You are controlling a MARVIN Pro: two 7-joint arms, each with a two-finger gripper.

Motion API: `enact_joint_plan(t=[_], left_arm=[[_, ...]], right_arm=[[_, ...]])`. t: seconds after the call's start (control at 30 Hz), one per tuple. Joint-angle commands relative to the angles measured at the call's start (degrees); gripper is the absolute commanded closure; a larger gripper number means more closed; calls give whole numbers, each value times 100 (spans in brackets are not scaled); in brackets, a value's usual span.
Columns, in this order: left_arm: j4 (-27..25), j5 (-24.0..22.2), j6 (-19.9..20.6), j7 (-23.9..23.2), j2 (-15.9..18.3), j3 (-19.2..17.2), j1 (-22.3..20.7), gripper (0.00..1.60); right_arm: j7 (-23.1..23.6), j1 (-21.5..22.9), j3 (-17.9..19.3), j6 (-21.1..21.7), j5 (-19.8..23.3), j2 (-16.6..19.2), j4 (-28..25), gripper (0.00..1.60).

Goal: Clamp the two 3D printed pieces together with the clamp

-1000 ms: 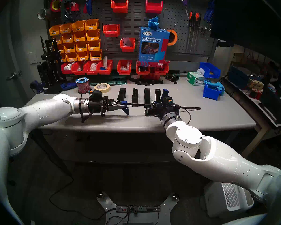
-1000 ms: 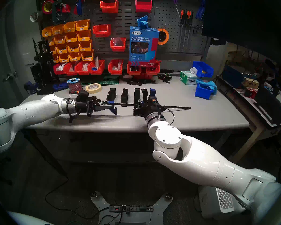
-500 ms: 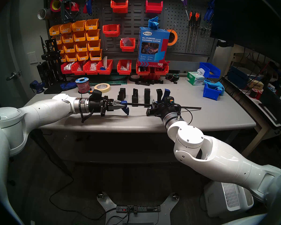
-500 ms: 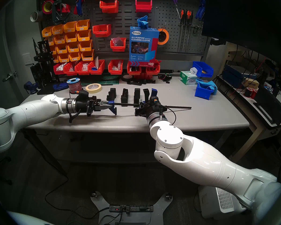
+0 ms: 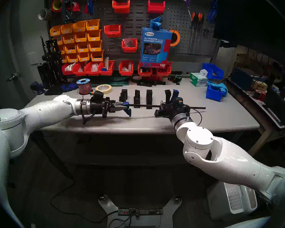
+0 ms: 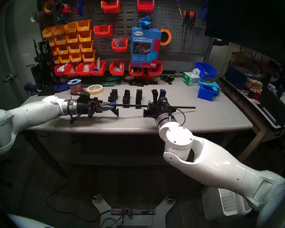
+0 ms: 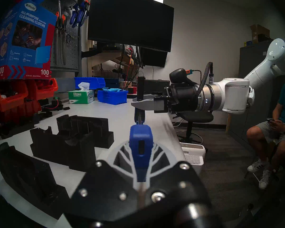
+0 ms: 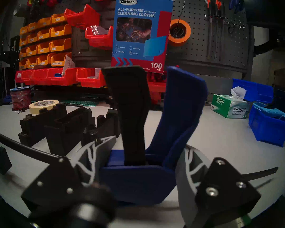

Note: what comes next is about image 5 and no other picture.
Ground wooden side table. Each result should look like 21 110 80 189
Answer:
224 78 285 157

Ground green white Kimtech tissue box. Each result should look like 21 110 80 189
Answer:
189 72 208 87

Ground red yellow tape roll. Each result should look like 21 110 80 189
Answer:
51 0 64 12

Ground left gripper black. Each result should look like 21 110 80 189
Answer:
90 99 128 118

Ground blue storage bin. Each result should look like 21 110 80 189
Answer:
202 63 224 80
205 83 225 102

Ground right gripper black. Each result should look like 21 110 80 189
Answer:
154 101 190 120

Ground black floor cable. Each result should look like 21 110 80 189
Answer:
50 180 119 223

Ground black tower frame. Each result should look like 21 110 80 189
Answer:
37 36 63 95

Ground grey duct tape roll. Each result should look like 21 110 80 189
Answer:
38 8 51 20

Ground white air purifier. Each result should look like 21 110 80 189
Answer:
207 180 258 221

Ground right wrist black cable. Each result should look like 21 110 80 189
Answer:
188 106 203 126

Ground white light switch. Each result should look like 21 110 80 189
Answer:
27 52 39 65

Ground blue microfiber cloth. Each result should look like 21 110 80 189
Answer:
207 81 228 97

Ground black printed parts pile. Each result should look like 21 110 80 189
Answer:
137 80 166 87

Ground orange black screwdrivers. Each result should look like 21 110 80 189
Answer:
197 12 202 53

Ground green circuit board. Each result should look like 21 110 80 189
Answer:
169 74 183 85

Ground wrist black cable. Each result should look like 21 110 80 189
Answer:
188 106 203 126
82 111 95 125

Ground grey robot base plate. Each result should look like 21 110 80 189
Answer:
99 194 182 228

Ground blue bench vise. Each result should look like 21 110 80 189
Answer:
30 81 46 95

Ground blue cloth in box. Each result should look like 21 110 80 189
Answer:
150 16 162 30

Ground blue metal box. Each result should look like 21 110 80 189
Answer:
230 67 266 90

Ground blue pliers on pegboard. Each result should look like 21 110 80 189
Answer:
206 0 218 23

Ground dark louvered bin panel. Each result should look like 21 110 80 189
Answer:
46 0 166 62

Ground green cutting mat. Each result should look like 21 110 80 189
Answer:
90 74 130 87

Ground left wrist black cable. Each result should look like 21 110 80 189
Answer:
82 111 95 125

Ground orange black handled file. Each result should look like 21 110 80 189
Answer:
200 13 204 52
191 11 196 53

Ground dark green hanging clamp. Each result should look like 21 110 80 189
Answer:
61 0 76 22

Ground beige masking tape roll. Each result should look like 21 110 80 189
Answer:
95 84 112 95

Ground red wire spool blue label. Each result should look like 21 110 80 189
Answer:
76 78 92 95

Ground orange tape roll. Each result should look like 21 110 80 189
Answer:
169 29 181 47

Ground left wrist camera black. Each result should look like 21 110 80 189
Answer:
90 90 104 102

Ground dark grey pegboard panel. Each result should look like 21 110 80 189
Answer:
165 0 221 57

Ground metal door handle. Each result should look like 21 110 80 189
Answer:
7 72 22 82

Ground cardboard Tuofeng box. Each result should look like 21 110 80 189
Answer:
251 81 268 91

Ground black power strip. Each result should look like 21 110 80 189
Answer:
118 207 163 216

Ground black curved Dell monitor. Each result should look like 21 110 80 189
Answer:
214 0 285 69

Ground blue cleaning cloths box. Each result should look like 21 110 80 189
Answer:
140 27 173 68

